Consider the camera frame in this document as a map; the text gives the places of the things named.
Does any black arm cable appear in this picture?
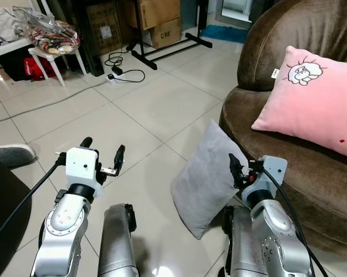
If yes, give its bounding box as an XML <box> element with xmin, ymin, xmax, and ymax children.
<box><xmin>255</xmin><ymin>164</ymin><xmax>331</xmax><ymax>277</ymax></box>
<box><xmin>0</xmin><ymin>152</ymin><xmax>68</xmax><ymax>250</ymax></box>

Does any grey door frame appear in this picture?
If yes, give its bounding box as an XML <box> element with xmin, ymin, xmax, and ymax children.
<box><xmin>216</xmin><ymin>0</ymin><xmax>273</xmax><ymax>30</ymax></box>

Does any grey square pillow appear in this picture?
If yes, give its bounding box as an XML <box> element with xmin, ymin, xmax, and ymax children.
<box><xmin>170</xmin><ymin>119</ymin><xmax>250</xmax><ymax>241</ymax></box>

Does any silver right robot leg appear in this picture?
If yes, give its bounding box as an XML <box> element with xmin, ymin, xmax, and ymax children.
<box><xmin>221</xmin><ymin>205</ymin><xmax>262</xmax><ymax>277</ymax></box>

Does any red bag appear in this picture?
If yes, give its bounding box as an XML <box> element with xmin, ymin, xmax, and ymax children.
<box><xmin>21</xmin><ymin>55</ymin><xmax>59</xmax><ymax>81</ymax></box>

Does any brown round velvet sofa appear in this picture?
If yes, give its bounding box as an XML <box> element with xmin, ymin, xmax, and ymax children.
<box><xmin>219</xmin><ymin>0</ymin><xmax>347</xmax><ymax>259</ymax></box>

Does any silver robot leg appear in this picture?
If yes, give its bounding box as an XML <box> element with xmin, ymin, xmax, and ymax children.
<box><xmin>221</xmin><ymin>205</ymin><xmax>262</xmax><ymax>277</ymax></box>
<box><xmin>97</xmin><ymin>203</ymin><xmax>140</xmax><ymax>277</ymax></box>

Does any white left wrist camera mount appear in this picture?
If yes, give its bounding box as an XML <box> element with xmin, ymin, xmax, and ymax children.
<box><xmin>65</xmin><ymin>147</ymin><xmax>103</xmax><ymax>197</ymax></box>

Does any pale crumpled cloth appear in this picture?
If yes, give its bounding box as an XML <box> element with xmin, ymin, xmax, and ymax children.
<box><xmin>0</xmin><ymin>7</ymin><xmax>25</xmax><ymax>44</ymax></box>

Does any dark labelled cardboard box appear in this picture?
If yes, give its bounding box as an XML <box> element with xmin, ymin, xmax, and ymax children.
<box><xmin>85</xmin><ymin>2</ymin><xmax>125</xmax><ymax>57</ymax></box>

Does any pink cartoon print pillow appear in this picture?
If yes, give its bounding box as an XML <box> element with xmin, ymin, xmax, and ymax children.
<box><xmin>251</xmin><ymin>46</ymin><xmax>347</xmax><ymax>160</ymax></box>

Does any blue floor mat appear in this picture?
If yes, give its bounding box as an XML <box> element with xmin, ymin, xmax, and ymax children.
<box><xmin>200</xmin><ymin>24</ymin><xmax>250</xmax><ymax>44</ymax></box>

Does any clear plastic bag of snacks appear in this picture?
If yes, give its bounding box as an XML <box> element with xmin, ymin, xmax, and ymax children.
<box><xmin>12</xmin><ymin>5</ymin><xmax>81</xmax><ymax>56</ymax></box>

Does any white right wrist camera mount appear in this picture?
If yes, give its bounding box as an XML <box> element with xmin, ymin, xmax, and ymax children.
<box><xmin>242</xmin><ymin>155</ymin><xmax>289</xmax><ymax>200</ymax></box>

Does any grey floor cable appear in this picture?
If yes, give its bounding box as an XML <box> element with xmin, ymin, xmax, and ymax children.
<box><xmin>0</xmin><ymin>80</ymin><xmax>114</xmax><ymax>125</ymax></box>

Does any power strip with black cable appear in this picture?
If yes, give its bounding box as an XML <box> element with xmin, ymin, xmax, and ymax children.
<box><xmin>103</xmin><ymin>51</ymin><xmax>147</xmax><ymax>85</ymax></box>

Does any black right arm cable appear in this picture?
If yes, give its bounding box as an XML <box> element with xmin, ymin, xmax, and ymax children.
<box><xmin>255</xmin><ymin>164</ymin><xmax>331</xmax><ymax>277</ymax></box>

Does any silver left robot leg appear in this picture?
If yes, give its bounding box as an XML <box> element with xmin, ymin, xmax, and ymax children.
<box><xmin>97</xmin><ymin>203</ymin><xmax>140</xmax><ymax>277</ymax></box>

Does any white plastic stool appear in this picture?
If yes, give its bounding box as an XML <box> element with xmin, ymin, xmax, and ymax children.
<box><xmin>28</xmin><ymin>45</ymin><xmax>88</xmax><ymax>88</ymax></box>

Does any small printed cardboard box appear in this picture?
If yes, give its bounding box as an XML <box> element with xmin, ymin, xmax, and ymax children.
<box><xmin>147</xmin><ymin>18</ymin><xmax>183</xmax><ymax>50</ymax></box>

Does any white shelf table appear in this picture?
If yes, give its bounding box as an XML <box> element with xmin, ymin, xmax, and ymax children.
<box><xmin>0</xmin><ymin>0</ymin><xmax>54</xmax><ymax>60</ymax></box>

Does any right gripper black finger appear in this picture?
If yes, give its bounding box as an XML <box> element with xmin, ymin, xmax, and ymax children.
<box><xmin>228</xmin><ymin>152</ymin><xmax>245</xmax><ymax>189</ymax></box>

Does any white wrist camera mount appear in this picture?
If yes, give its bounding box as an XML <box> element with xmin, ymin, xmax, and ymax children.
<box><xmin>65</xmin><ymin>147</ymin><xmax>103</xmax><ymax>197</ymax></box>
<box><xmin>242</xmin><ymin>155</ymin><xmax>289</xmax><ymax>200</ymax></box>

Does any large brown cardboard box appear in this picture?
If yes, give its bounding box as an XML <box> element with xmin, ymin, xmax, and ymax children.
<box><xmin>124</xmin><ymin>0</ymin><xmax>182</xmax><ymax>30</ymax></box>

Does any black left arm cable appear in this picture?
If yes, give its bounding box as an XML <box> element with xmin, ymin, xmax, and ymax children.
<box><xmin>0</xmin><ymin>152</ymin><xmax>68</xmax><ymax>250</ymax></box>

